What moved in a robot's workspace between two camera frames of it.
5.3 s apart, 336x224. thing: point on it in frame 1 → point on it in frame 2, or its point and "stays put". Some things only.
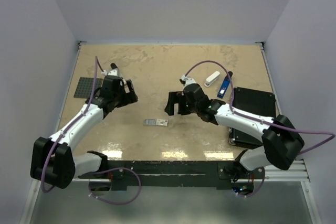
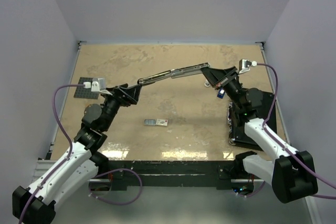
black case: x=257 y=102 stays put
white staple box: x=161 y=122 stays put
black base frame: x=174 y=174 stays put
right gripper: x=176 y=97 → x=216 y=76
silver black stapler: x=114 y=71 → x=174 y=73
